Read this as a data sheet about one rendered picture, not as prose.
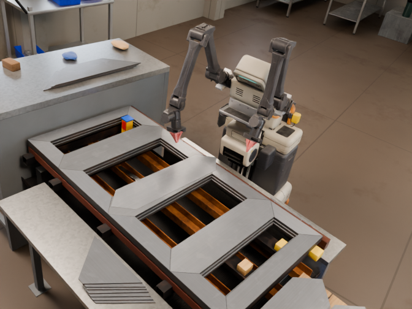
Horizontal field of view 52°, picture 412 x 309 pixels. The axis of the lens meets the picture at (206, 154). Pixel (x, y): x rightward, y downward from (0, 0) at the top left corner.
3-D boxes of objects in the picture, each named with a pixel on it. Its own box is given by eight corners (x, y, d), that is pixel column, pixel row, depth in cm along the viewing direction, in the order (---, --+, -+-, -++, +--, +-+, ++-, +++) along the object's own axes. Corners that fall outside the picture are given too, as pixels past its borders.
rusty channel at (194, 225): (278, 308, 194) (281, 301, 191) (76, 141, 277) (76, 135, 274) (287, 298, 199) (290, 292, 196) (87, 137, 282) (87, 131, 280)
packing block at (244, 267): (244, 276, 194) (245, 271, 191) (235, 270, 196) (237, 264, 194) (252, 270, 197) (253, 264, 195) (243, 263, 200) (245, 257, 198)
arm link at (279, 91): (301, 35, 215) (283, 29, 219) (289, 45, 206) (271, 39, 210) (286, 106, 245) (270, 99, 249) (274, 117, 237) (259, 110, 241)
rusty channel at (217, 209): (301, 285, 207) (304, 278, 204) (102, 132, 290) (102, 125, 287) (309, 276, 212) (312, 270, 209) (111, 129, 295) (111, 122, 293)
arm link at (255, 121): (274, 111, 233) (260, 105, 237) (268, 109, 223) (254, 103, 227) (265, 131, 236) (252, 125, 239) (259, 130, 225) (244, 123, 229)
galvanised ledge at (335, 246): (327, 266, 222) (328, 262, 221) (164, 149, 288) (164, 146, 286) (344, 248, 235) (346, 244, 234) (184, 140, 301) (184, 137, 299)
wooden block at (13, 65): (21, 69, 268) (19, 62, 266) (13, 72, 264) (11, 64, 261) (10, 64, 272) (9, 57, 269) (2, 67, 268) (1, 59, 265)
